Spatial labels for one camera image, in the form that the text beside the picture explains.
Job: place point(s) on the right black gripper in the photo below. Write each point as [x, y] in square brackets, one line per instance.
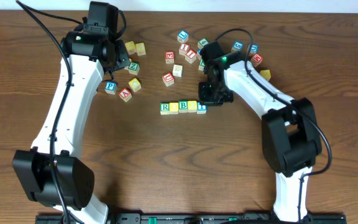
[204, 98]

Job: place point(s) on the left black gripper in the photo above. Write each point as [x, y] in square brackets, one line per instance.
[120, 61]

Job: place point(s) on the blue T block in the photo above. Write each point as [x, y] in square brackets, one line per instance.
[201, 109]

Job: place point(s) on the yellow O block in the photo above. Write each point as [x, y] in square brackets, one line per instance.
[192, 106]
[173, 107]

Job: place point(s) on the yellow C block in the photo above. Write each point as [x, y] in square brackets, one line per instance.
[135, 85]

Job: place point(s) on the green B block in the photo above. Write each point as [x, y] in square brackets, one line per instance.
[183, 106]

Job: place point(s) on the green R block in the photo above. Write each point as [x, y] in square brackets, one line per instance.
[164, 108]

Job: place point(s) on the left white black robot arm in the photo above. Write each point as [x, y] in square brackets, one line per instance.
[51, 172]

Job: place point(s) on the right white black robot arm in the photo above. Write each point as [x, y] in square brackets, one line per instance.
[291, 138]

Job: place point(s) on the green Z block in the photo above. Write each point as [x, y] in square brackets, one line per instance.
[134, 68]

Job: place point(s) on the yellow W block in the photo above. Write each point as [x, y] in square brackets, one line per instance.
[130, 47]

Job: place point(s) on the yellow S block upper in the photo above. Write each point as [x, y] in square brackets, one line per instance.
[140, 49]

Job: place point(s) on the blue P block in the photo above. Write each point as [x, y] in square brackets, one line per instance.
[110, 88]

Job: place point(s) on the green N block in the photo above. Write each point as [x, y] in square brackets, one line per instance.
[201, 65]

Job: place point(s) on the red A block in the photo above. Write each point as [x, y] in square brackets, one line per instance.
[125, 94]

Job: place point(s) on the white bee picture block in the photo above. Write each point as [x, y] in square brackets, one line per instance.
[177, 70]

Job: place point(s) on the red I block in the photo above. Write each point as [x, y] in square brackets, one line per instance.
[191, 56]

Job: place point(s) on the red U block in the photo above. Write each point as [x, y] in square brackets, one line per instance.
[168, 79]

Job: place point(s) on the red E block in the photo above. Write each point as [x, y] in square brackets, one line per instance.
[169, 57]

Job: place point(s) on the green 4 block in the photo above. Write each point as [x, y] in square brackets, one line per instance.
[202, 42]

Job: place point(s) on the red H block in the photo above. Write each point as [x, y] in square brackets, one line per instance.
[184, 47]

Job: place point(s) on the red M block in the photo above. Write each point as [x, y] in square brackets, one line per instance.
[256, 59]

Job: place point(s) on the yellow K block right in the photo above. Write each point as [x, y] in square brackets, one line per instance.
[266, 74]

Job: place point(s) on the blue D block right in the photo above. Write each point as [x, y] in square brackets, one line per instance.
[254, 49]

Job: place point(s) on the blue L block top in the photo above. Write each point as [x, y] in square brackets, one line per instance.
[182, 36]

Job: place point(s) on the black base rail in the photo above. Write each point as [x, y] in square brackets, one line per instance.
[135, 218]

